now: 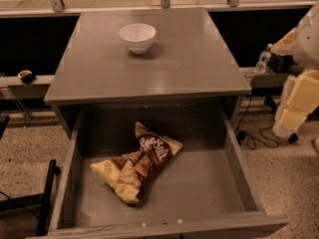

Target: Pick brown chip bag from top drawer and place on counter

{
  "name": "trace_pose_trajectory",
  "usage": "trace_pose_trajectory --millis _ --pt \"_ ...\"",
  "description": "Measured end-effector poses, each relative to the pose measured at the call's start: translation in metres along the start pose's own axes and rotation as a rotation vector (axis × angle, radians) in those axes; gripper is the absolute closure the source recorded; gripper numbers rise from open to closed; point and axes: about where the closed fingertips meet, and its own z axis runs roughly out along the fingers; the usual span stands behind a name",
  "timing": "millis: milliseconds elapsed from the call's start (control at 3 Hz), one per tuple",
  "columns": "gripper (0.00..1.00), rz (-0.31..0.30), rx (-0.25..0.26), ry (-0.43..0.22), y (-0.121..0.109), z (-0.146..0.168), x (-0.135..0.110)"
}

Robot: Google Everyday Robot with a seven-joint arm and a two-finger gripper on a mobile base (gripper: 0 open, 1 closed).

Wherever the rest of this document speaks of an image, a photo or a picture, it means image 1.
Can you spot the brown and yellow chip bag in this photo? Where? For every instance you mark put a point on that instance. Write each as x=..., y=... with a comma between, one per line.
x=133, y=172

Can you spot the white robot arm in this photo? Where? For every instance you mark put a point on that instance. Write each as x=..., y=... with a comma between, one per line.
x=300, y=95

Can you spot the grey cabinet counter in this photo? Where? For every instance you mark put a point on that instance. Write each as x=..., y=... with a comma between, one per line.
x=188, y=59

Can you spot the open grey top drawer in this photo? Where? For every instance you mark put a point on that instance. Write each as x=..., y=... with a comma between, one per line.
x=205, y=192

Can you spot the white ceramic bowl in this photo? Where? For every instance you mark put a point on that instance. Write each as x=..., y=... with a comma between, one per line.
x=138, y=37

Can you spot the clear plastic water bottle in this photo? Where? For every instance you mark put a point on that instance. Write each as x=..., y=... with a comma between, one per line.
x=263, y=60

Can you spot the black box on ledge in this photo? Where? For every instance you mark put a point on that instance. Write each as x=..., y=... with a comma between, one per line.
x=280, y=64

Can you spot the small black round device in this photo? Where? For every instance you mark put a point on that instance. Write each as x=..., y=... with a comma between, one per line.
x=26, y=76

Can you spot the black chair frame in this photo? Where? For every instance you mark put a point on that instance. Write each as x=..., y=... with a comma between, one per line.
x=31, y=158

